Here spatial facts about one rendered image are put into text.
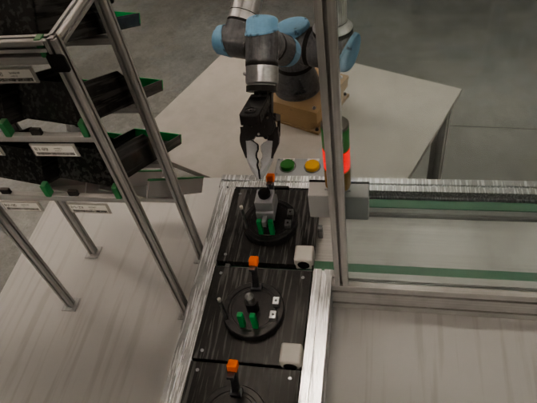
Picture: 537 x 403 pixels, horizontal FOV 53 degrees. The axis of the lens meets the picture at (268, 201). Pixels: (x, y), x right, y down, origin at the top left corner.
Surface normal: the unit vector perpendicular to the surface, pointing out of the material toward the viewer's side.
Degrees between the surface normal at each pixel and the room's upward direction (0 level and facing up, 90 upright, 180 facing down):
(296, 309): 0
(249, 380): 0
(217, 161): 0
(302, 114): 90
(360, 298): 90
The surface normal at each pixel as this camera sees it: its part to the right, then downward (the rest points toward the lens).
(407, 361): -0.13, -0.65
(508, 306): -0.15, 0.76
